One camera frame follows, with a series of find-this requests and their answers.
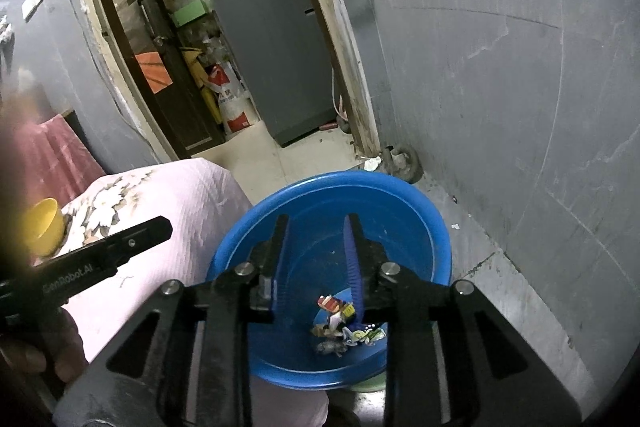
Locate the green and white wrapper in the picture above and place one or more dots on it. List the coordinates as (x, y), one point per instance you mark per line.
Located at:
(370, 335)

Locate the white and red sack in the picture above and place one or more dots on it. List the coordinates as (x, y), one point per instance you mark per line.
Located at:
(235, 107)

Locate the yellow bowl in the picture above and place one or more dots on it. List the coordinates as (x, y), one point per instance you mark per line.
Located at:
(45, 227)

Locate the pink checked cloth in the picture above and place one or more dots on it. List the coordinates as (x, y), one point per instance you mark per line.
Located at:
(55, 157)

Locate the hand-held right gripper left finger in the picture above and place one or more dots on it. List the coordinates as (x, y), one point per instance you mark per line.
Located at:
(280, 252)

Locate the blue plastic basin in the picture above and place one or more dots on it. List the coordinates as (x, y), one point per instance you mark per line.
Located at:
(310, 207)

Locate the orange paper sheet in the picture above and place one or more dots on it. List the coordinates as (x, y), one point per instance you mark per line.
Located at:
(152, 72)

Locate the grey appliance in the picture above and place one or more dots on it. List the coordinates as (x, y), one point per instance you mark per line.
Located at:
(275, 57)

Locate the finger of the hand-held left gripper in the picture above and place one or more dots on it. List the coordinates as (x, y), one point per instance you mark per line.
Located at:
(145, 234)

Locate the green box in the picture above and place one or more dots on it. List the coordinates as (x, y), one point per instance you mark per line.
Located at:
(190, 13)

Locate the brown wooden door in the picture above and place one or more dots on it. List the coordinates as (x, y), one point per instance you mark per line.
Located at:
(175, 107)

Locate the person's left hand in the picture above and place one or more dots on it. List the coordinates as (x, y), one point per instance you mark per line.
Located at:
(67, 347)

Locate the yellow plastic bag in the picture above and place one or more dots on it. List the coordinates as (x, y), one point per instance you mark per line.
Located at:
(200, 77)

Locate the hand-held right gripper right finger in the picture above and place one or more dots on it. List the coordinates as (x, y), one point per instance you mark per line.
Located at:
(352, 257)

